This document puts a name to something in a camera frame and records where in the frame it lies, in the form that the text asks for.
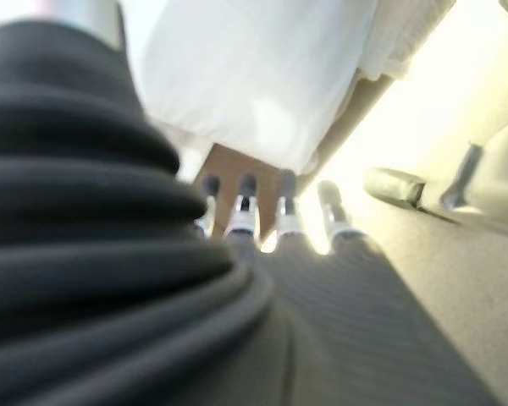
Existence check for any black silver robot left hand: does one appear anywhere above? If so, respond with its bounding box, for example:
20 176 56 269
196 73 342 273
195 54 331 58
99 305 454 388
0 0 503 406

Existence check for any white duvet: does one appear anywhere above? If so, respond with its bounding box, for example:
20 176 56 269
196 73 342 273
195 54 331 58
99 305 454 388
118 0 390 178

